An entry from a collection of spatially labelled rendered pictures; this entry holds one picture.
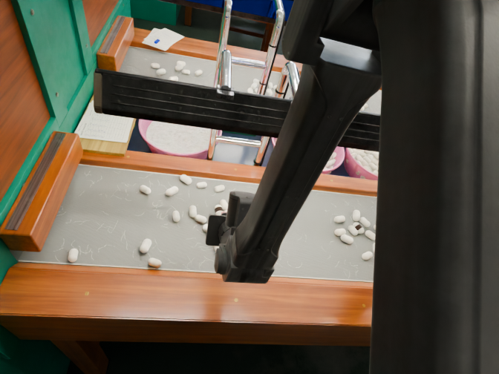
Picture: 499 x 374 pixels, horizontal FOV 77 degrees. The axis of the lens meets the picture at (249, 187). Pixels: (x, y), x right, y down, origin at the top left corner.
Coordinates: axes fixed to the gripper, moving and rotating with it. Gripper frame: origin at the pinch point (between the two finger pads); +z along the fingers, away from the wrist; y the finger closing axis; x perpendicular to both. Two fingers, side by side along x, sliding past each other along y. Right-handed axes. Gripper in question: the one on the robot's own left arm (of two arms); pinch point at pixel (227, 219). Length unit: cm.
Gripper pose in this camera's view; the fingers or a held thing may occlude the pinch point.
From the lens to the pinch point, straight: 74.5
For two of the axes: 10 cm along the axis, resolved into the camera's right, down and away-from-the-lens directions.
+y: -9.7, -1.1, -2.0
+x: -1.4, 9.8, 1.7
